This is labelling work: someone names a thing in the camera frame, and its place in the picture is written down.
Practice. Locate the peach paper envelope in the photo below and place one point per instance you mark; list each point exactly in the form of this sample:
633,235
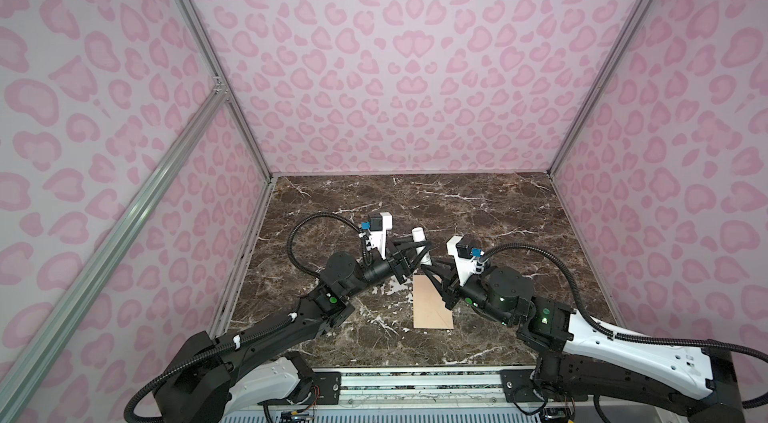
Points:
429,311

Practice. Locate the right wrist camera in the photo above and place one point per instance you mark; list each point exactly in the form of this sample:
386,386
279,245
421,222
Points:
467,254

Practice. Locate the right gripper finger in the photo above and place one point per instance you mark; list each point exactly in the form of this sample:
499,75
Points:
444,268
448,289

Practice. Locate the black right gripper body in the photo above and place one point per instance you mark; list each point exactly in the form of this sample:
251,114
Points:
475,293

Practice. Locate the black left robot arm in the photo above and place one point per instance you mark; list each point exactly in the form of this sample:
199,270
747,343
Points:
197,383

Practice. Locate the left corner aluminium post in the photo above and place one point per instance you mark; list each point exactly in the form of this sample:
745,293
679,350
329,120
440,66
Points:
204,44

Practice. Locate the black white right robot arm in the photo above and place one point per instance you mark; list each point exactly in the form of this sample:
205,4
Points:
577,359

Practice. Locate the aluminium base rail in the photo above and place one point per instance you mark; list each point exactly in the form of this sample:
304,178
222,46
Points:
280,393

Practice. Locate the left diagonal aluminium strut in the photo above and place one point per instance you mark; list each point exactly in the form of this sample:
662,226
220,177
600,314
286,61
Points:
38,357

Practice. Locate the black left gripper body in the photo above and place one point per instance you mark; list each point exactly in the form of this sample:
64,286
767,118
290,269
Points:
374,272

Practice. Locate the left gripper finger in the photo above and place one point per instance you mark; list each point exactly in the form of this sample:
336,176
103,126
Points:
407,246
412,262

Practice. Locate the corner aluminium post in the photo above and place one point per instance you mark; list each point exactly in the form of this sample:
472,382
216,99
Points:
204,44
628,32

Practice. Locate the right corner aluminium post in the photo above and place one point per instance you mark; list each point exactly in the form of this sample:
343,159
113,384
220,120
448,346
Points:
628,32

